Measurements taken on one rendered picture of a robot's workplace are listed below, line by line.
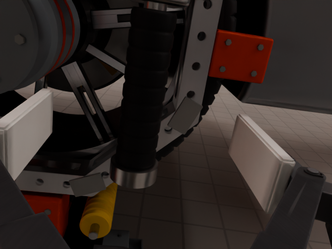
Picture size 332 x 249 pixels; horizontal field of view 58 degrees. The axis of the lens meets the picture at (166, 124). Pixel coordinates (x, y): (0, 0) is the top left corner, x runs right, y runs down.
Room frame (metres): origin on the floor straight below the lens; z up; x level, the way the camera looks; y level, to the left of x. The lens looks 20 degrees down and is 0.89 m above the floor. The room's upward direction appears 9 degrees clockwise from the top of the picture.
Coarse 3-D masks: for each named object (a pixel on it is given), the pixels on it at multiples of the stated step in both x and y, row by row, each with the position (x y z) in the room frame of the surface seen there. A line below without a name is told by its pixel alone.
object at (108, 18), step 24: (72, 0) 0.58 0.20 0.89; (96, 24) 0.54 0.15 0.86; (120, 24) 0.55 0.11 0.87; (96, 48) 0.54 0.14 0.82; (72, 72) 0.54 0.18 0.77; (120, 72) 0.55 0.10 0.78; (168, 72) 0.62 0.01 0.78; (0, 96) 0.65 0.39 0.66; (96, 96) 0.56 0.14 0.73; (168, 96) 0.54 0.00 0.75; (72, 120) 0.70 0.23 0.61; (96, 120) 0.56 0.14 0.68; (48, 144) 0.55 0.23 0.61; (72, 144) 0.55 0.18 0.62; (96, 144) 0.53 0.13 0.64
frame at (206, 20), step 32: (192, 0) 0.50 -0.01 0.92; (192, 32) 0.46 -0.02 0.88; (192, 64) 0.46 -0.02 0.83; (192, 96) 0.47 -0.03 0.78; (160, 128) 0.45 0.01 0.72; (32, 160) 0.47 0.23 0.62; (64, 160) 0.48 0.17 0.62; (96, 160) 0.48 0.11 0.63; (64, 192) 0.44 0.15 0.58; (96, 192) 0.44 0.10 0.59
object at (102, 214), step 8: (112, 184) 0.57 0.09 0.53; (104, 192) 0.52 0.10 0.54; (112, 192) 0.54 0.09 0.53; (88, 200) 0.50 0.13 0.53; (96, 200) 0.49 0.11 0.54; (104, 200) 0.50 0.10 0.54; (112, 200) 0.52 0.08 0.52; (88, 208) 0.47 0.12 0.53; (96, 208) 0.47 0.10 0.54; (104, 208) 0.47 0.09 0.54; (112, 208) 0.50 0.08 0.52; (88, 216) 0.45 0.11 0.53; (96, 216) 0.45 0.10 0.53; (104, 216) 0.45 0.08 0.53; (112, 216) 0.48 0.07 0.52; (80, 224) 0.45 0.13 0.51; (88, 224) 0.45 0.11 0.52; (96, 224) 0.45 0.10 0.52; (104, 224) 0.45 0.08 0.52; (88, 232) 0.45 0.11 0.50; (96, 232) 0.43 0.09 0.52; (104, 232) 0.45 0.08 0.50
